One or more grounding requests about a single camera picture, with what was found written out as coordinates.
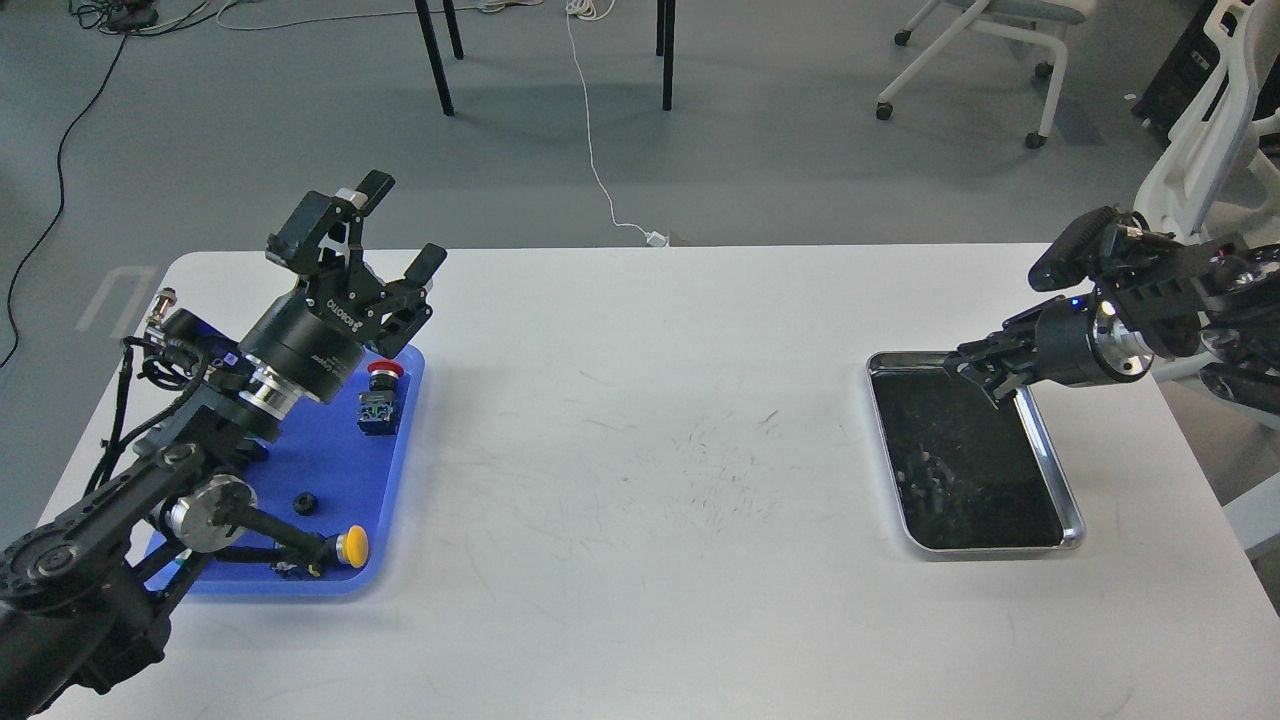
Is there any black table leg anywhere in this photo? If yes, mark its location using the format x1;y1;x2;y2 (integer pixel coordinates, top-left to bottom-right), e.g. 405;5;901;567
655;0;676;111
413;0;465;117

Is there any red push button switch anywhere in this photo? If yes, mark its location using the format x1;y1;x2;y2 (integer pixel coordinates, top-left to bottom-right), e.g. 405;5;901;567
357;359;404;436

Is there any white rolling chair base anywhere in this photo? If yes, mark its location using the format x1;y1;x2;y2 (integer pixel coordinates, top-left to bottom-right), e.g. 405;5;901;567
876;0;1087;149

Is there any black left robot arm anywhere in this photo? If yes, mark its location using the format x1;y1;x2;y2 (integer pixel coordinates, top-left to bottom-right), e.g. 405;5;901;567
1;170;447;719

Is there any yellow push button switch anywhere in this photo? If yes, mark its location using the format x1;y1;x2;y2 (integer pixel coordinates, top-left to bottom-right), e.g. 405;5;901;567
268;525;370;579

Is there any blue plastic tray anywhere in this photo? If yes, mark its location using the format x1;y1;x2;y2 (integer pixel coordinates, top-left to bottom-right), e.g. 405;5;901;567
188;346;428;601

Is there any small black gear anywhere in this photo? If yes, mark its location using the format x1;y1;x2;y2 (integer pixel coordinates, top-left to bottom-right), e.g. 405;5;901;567
291;492;319;518

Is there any silver metal tray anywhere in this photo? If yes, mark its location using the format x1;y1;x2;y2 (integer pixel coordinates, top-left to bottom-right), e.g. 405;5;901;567
867;351;1085;559

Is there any black floor cable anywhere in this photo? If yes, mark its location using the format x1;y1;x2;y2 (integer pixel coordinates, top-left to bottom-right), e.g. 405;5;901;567
0;0;241;369

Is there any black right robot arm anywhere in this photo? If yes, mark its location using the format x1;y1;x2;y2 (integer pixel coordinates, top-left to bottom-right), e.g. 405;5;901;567
943;206;1277;415

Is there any white floor cable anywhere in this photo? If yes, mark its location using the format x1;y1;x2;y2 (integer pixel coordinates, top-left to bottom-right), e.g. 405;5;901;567
480;0;669;247

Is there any white office chair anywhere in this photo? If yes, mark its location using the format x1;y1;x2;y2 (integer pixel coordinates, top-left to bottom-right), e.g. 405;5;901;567
1130;0;1280;380

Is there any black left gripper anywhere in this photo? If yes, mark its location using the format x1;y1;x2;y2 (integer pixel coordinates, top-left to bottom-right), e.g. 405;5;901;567
239;170;448;402

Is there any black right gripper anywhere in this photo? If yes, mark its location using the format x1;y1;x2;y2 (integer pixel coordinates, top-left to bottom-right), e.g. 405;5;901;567
943;300;1119;406

